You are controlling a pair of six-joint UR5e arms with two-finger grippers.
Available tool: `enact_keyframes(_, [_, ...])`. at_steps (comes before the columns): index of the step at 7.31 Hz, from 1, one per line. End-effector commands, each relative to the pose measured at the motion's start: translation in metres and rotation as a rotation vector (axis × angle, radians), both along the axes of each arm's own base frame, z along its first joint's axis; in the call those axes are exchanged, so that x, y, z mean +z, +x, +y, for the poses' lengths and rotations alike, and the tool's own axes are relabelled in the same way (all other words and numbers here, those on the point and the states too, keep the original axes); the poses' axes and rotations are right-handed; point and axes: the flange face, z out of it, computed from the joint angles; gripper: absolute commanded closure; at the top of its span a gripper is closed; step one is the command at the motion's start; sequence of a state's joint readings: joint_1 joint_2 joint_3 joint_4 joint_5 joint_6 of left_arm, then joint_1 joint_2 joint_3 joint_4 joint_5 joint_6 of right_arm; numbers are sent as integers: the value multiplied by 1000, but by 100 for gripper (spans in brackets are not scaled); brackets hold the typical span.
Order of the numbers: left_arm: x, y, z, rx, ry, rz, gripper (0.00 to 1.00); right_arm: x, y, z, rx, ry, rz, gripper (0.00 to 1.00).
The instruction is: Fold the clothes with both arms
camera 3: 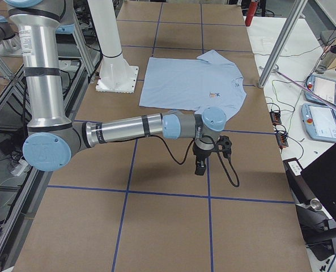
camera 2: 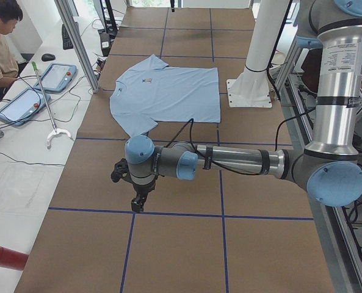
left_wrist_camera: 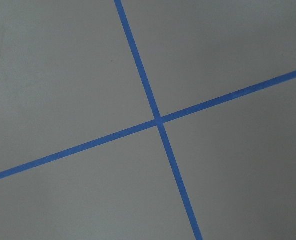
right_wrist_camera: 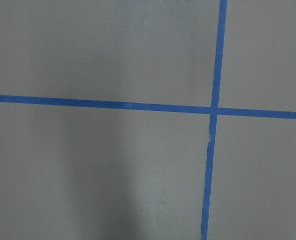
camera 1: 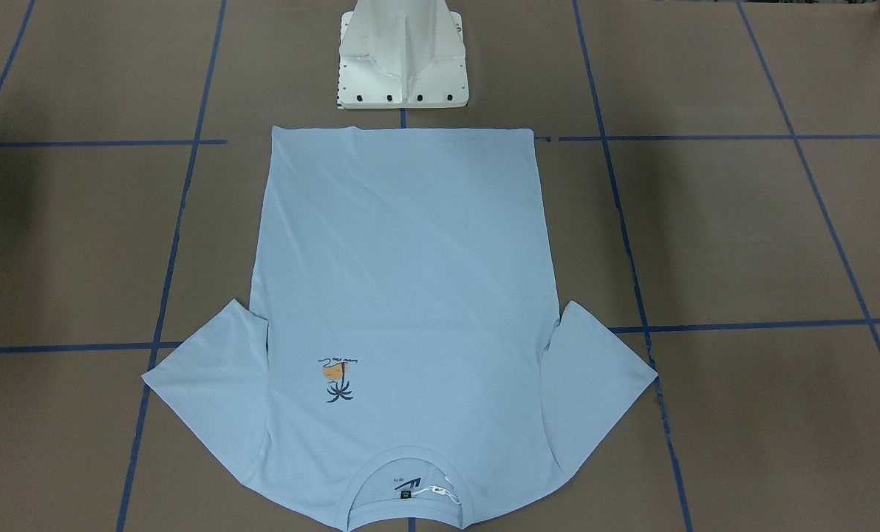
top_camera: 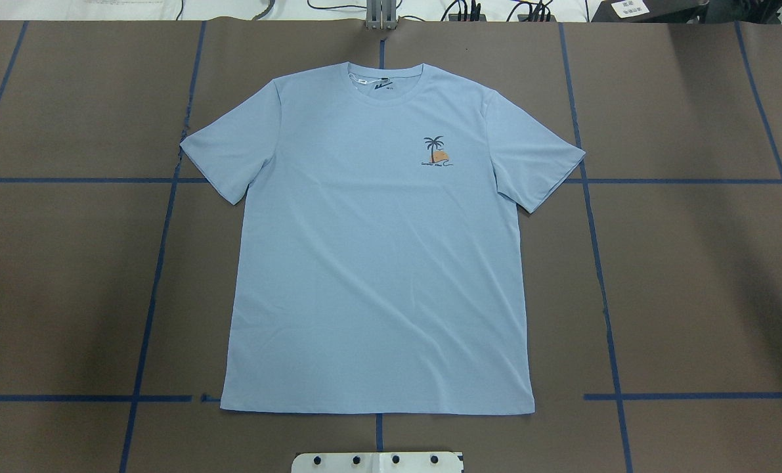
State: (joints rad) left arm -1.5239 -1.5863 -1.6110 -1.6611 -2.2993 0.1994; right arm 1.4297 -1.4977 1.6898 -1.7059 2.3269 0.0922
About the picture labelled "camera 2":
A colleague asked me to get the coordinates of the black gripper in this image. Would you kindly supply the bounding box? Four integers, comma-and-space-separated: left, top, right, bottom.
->
131, 176, 156, 213

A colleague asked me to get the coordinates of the light blue t-shirt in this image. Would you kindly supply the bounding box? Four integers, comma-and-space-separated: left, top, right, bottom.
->
109, 55, 221, 137

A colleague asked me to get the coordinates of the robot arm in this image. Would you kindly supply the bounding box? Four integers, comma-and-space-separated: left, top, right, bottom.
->
123, 1, 362, 213

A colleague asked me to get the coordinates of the reacher grabber tool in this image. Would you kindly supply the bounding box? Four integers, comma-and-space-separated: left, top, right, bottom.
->
32, 62, 73, 150

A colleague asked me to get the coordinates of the blue teach pendant near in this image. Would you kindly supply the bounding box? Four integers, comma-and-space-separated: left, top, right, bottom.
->
0, 88, 51, 126

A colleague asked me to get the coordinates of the blue teach pendant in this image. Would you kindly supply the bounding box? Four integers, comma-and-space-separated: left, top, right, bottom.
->
0, 88, 51, 126
40, 63, 77, 93

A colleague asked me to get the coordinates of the blue teach pendant far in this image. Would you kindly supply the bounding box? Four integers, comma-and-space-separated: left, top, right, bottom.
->
40, 63, 77, 93

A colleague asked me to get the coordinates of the red cylinder bottle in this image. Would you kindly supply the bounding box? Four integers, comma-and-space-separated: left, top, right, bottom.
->
0, 246, 29, 271

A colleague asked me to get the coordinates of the black computer mouse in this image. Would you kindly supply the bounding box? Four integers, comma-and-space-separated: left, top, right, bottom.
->
42, 53, 56, 62

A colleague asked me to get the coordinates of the black keyboard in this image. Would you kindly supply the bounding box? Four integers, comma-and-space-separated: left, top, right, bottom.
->
61, 24, 73, 50

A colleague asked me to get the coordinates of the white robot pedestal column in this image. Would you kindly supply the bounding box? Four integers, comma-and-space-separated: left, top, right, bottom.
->
226, 0, 292, 108

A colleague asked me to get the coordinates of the aluminium frame post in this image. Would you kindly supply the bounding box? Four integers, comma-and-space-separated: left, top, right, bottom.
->
54, 0, 100, 93

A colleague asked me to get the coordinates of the aluminium frame enclosure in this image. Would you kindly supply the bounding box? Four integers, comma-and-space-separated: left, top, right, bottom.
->
286, 27, 362, 292

